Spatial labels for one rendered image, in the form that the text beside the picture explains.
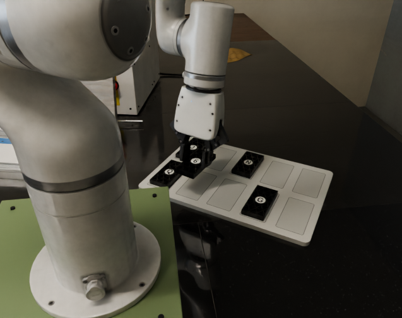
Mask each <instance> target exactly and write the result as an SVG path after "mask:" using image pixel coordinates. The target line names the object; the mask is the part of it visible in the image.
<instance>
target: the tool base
mask: <svg viewBox="0 0 402 318"><path fill-rule="evenodd" d="M0 138H8V137H7V135H6V134H5V133H4V132H2V131H0ZM0 178H2V179H18V180H24V179H23V175H22V172H21V170H20V168H10V167H0Z"/></svg>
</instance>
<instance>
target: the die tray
mask: <svg viewBox="0 0 402 318"><path fill-rule="evenodd" d="M179 150H180V147H179V148H178V149H177V150H175V151H174V152H173V153H172V154H171V155H170V156H169V157H168V158H167V159H166V160H165V161H164V162H163V163H162V164H160V165H159V166H158V167H157V168H156V169H155V170H154V171H152V173H151V174H150V175H149V176H147V178H145V179H144V180H143V181H142V182H141V183H140V184H139V189H144V188H152V187H158V186H156V185H153V184H150V179H151V178H152V177H153V176H154V175H155V174H156V173H157V172H158V171H159V170H160V169H161V168H163V167H164V166H165V165H166V164H167V163H168V162H169V161H171V160H175V161H178V162H183V161H180V158H176V157H175V154H176V153H177V152H178V151H179ZM246 151H249V150H244V149H241V148H236V147H233V146H229V145H225V144H223V145H221V146H219V147H218V148H216V149H215V150H213V153H214V154H216V158H215V159H214V160H213V161H212V163H211V165H210V166H208V167H206V168H205V169H204V170H203V171H202V172H201V173H200V174H199V175H198V176H196V177H195V178H194V179H191V178H189V177H186V176H183V175H181V176H180V177H179V178H178V179H177V180H176V181H175V182H174V183H173V184H172V185H171V186H170V187H169V196H170V201H172V202H174V203H177V204H181V205H183V206H186V207H188V208H192V209H195V210H198V211H201V212H204V213H207V214H209V215H213V216H216V217H219V218H221V219H224V220H227V221H231V222H233V223H236V224H239V225H242V226H245V227H248V228H251V229H254V230H257V231H259V232H263V233H266V234H268V235H272V236H274V237H278V238H280V239H283V240H287V241H289V242H293V243H294V244H298V245H301V246H308V245H309V244H310V240H311V238H312V235H313V233H314V229H315V227H316V223H317V220H318V217H319V215H320V212H321V209H322V206H323V203H324V200H325V197H326V194H327V192H328V189H329V185H330V183H331V179H332V177H333V173H332V172H331V171H329V170H324V169H321V168H316V167H311V166H308V165H304V164H301V163H296V162H291V161H288V160H284V159H281V158H276V157H273V156H268V155H264V154H261V153H257V154H260V155H264V160H263V161H262V162H261V164H260V166H258V168H257V170H256V171H255V172H254V174H253V175H252V177H251V178H250V179H248V178H245V177H242V176H239V175H235V174H231V173H232V168H233V167H234V166H235V164H236V163H237V162H238V161H239V160H240V159H241V157H242V156H243V155H244V153H245V152H246ZM250 152H252V153H256V152H253V151H250ZM257 185H259V186H263V187H267V188H270V189H274V190H277V191H278V195H277V197H276V199H275V200H274V202H273V204H272V206H271V208H270V209H269V211H268V214H267V215H266V217H265V219H264V221H261V220H257V219H255V218H251V217H249V216H246V215H242V214H241V210H242V208H243V207H244V205H245V203H246V202H247V200H248V199H249V197H250V196H251V194H252V192H253V191H254V189H255V188H256V186H257Z"/></svg>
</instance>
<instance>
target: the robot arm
mask: <svg viewBox="0 0 402 318"><path fill-rule="evenodd" d="M185 4H186V0H156V6H155V16H156V30H157V39H158V44H159V46H160V48H161V49H162V50H163V51H164V52H166V53H168V54H171V55H175V56H181V57H184V58H185V60H186V65H185V71H184V72H183V74H182V77H183V78H184V83H185V84H186V85H184V86H182V88H181V90H180V94H179V98H178V101H177V107H176V111H175V119H174V120H173V121H172V122H171V123H170V127H171V128H172V129H173V131H175V135H176V136H177V138H178V139H179V140H178V142H179V143H180V153H179V155H180V161H184V160H185V159H186V158H187V157H188V156H189V155H190V149H191V142H190V141H189V138H190V136H193V137H195V138H199V139H203V140H204V143H205V149H206V150H205V151H204V152H203V157H202V163H201V168H203V169H204V168H206V167H208V166H210V165H211V163H212V159H213V150H215V149H216V148H218V147H219V146H221V145H223V144H225V143H227V142H229V141H230V140H229V137H228V135H227V133H226V131H225V129H224V127H223V123H224V115H225V99H224V92H223V91H222V88H223V87H224V84H225V76H226V70H227V61H228V53H229V47H230V39H231V33H232V24H233V19H234V7H233V6H231V5H229V4H224V3H216V2H211V1H194V2H192V3H191V10H190V17H189V18H186V17H185ZM151 19H152V7H151V0H0V128H1V129H2V130H3V131H4V133H5V134H6V135H7V137H8V138H9V140H10V141H11V144H12V145H13V148H14V150H15V154H16V157H17V160H18V164H19V166H20V170H21V172H22V175H23V179H24V181H25V185H26V187H27V191H28V194H29V196H30V200H31V202H32V206H33V209H34V212H35V215H36V217H37V221H38V224H39V227H40V230H41V232H42V236H43V238H44V242H45V246H44V247H43V249H42V250H41V251H40V252H39V254H38V255H37V257H36V259H35V261H34V262H33V265H32V269H31V271H30V288H31V291H32V294H33V297H34V299H35V301H36V303H37V304H38V305H39V306H40V307H41V309H42V310H43V311H45V312H46V313H48V314H49V315H51V316H53V317H55V318H109V317H113V316H115V315H117V314H120V313H121V312H123V311H125V310H127V309H128V308H130V307H132V306H133V305H135V304H136V303H137V302H138V301H140V300H141V299H142V298H143V297H144V296H145V295H146V294H147V293H148V292H149V290H150V289H151V288H152V286H153V284H154V283H155V281H156V280H157V277H158V274H159V272H160V266H161V261H162V260H161V252H160V246H159V244H158V241H157V239H156V238H155V236H154V234H152V233H151V232H150V231H149V229H147V228H146V227H144V226H143V225H141V224H139V223H136V222H135V221H133V214H132V209H131V200H130V195H129V186H128V181H127V173H126V164H125V159H124V150H123V145H122V138H121V132H120V129H119V125H118V123H117V120H116V118H115V117H114V115H113V113H112V112H111V111H110V110H109V109H108V108H107V107H106V106H105V105H104V104H103V103H102V102H101V101H100V100H99V99H98V98H97V97H96V96H95V95H94V94H93V93H92V92H91V91H90V90H89V89H88V88H87V87H86V86H85V85H84V84H83V83H82V82H81V81H100V80H106V79H109V78H112V77H114V76H118V75H120V74H122V73H124V72H125V71H127V70H128V69H129V68H130V67H131V66H132V65H133V64H134V63H135V62H136V61H137V60H138V59H139V57H140V55H141V54H142V53H143V51H144V49H145V47H146V44H147V42H148V38H149V35H150V30H151ZM216 136H219V137H220V140H218V141H215V137H216Z"/></svg>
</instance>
